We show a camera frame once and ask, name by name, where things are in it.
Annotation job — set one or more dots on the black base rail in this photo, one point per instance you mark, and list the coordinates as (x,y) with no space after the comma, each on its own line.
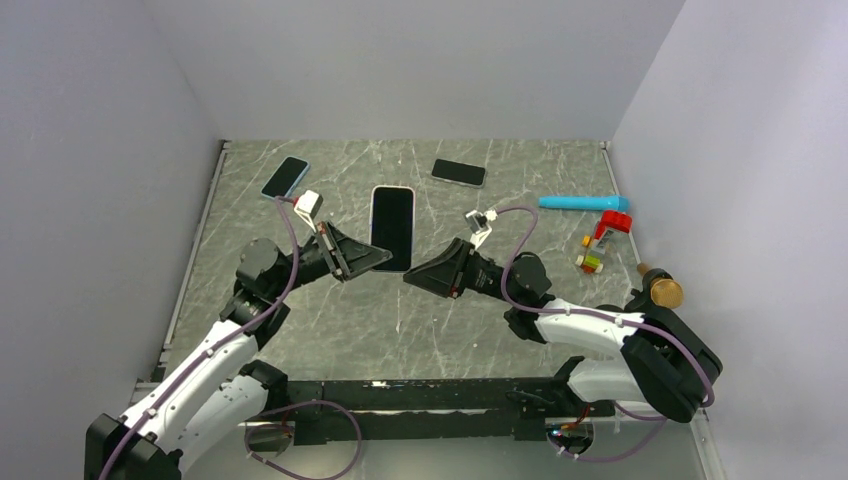
(344,410)

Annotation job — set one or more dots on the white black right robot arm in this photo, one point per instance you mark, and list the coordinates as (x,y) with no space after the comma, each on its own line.
(648,355)

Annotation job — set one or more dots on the light blue cylinder tube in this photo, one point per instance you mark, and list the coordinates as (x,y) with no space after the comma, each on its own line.
(586,203)

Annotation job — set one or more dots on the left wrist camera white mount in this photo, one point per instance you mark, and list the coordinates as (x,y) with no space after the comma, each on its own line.
(306,206)

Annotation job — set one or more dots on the gold microphone on black stand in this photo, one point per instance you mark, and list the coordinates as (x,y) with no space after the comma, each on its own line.
(659,288)

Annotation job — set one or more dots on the colourful toy brick model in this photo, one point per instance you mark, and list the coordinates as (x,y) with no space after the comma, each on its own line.
(595,244)

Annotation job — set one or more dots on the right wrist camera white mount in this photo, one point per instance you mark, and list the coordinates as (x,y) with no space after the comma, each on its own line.
(480,225)

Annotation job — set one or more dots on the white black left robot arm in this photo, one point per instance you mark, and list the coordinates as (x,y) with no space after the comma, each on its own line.
(221,383)

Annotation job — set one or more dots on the phone in light blue case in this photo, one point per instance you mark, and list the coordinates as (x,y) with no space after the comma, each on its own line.
(286,178)

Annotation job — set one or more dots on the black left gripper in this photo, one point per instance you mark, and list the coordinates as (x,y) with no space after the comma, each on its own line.
(347,260)

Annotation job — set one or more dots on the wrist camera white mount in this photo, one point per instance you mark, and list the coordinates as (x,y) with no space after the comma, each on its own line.
(480,225)
(306,206)

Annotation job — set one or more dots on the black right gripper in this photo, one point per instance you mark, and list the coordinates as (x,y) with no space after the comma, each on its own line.
(437,275)

